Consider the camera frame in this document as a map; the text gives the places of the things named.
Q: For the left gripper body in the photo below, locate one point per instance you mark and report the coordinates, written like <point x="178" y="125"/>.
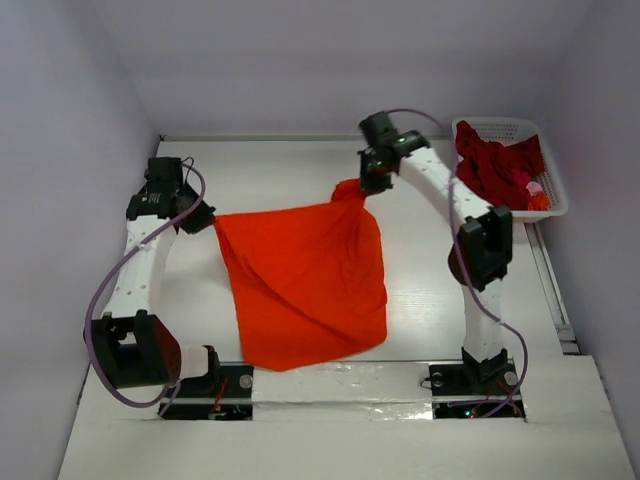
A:
<point x="197" y="217"/>

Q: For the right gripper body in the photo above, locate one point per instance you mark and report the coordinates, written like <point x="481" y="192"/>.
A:
<point x="375" y="179"/>

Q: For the orange t shirt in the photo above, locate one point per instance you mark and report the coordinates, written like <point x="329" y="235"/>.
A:
<point x="308" y="283"/>

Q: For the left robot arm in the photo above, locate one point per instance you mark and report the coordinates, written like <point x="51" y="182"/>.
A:
<point x="128" y="343"/>

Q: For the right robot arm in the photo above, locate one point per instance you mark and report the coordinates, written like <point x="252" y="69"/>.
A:
<point x="482" y="236"/>

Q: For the dark red t shirt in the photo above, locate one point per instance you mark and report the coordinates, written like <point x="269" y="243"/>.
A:
<point x="490" y="169"/>

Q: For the white plastic basket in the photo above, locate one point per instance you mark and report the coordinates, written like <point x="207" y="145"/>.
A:
<point x="509" y="131"/>

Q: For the pink garment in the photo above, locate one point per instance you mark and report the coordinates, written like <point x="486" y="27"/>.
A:
<point x="530" y="186"/>

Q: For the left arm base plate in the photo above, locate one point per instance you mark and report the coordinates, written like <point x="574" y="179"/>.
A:
<point x="200" y="399"/>

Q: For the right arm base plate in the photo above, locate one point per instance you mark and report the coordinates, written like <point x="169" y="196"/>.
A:
<point x="454" y="397"/>

